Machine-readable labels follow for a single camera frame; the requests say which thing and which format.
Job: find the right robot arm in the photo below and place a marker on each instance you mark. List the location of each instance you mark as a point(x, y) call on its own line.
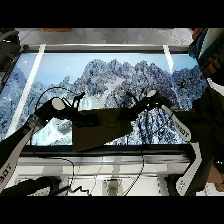
point(178, 121)

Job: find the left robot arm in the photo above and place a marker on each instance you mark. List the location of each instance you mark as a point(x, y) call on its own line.
point(15, 148)

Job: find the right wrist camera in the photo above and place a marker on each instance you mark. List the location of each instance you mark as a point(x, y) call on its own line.
point(132, 99)

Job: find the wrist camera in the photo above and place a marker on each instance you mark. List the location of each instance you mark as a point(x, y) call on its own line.
point(80, 97)
point(132, 99)

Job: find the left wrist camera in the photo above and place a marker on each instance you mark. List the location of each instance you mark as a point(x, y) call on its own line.
point(80, 97)

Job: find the silver frame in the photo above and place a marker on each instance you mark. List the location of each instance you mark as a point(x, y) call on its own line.
point(110, 166)

